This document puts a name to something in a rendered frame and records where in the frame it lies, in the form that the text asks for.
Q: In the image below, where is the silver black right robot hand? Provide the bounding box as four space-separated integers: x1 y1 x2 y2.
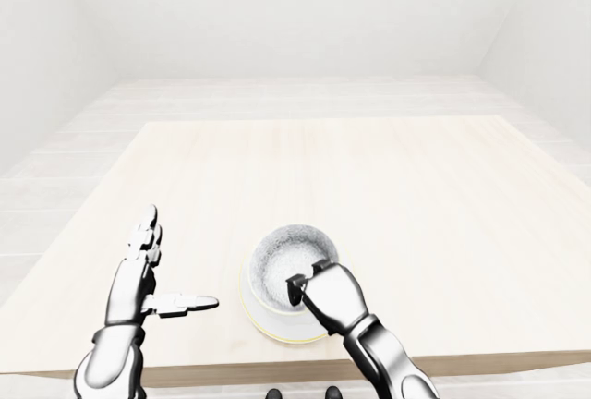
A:
285 259 371 337

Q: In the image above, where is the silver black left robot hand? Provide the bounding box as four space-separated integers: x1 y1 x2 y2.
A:
104 204 221 327

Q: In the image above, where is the patterned grey bowl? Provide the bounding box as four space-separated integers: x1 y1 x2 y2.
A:
248 224 342 317

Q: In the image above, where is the white plate with yellow rim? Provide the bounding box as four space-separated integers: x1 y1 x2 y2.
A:
238 244 355 344

